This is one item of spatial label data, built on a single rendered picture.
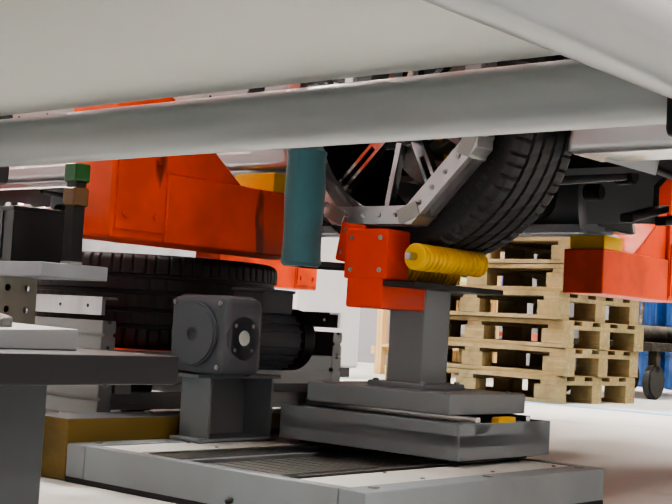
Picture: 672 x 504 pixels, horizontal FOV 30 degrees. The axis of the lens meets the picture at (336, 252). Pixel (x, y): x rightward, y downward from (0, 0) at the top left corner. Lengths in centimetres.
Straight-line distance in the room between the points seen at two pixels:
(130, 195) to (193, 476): 71
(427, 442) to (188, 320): 59
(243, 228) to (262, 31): 259
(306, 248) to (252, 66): 217
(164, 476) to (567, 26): 217
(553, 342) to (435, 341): 408
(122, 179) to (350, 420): 73
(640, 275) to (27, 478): 333
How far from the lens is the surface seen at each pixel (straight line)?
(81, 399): 295
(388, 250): 269
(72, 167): 265
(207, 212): 297
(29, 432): 177
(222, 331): 274
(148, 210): 284
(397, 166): 285
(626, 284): 468
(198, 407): 284
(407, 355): 284
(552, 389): 689
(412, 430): 268
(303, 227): 271
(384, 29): 46
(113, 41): 52
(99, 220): 281
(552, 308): 690
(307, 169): 272
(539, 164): 274
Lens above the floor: 36
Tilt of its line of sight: 3 degrees up
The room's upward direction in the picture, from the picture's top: 3 degrees clockwise
